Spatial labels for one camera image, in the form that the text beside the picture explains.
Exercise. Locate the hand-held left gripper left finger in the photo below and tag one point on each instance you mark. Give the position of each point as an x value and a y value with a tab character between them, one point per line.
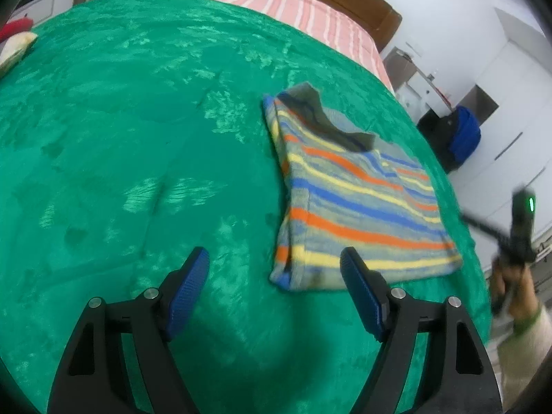
189	293

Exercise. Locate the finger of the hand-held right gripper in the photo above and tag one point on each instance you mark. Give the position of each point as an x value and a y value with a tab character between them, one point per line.
485	227

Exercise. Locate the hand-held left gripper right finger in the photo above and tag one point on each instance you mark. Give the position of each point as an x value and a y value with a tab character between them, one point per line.
362	293

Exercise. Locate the striped knit sweater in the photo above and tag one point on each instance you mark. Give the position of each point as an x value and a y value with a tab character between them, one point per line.
358	211

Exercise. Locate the person's right forearm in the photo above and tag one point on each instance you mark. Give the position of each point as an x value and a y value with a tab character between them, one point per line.
526	362

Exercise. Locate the person's right hand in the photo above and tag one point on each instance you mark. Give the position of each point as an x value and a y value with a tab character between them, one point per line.
515	289

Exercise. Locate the blue bag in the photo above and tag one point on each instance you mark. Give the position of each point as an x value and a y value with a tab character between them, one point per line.
466	133

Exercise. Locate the black bag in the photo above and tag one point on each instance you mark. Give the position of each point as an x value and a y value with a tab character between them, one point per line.
435	138

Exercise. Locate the white wardrobe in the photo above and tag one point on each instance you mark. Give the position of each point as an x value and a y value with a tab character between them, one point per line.
509	108

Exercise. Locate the green patterned blanket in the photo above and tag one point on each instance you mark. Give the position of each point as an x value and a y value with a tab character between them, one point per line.
129	159

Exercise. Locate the grey nightstand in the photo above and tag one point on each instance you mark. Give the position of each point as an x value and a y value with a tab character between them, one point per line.
416	82

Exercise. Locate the pink striped bed sheet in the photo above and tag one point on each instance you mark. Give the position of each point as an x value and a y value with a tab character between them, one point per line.
310	13

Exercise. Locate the pale yellow pillow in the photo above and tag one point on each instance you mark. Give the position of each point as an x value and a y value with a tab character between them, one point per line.
15	49

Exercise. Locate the red cloth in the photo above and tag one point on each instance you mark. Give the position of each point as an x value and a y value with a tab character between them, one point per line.
15	28

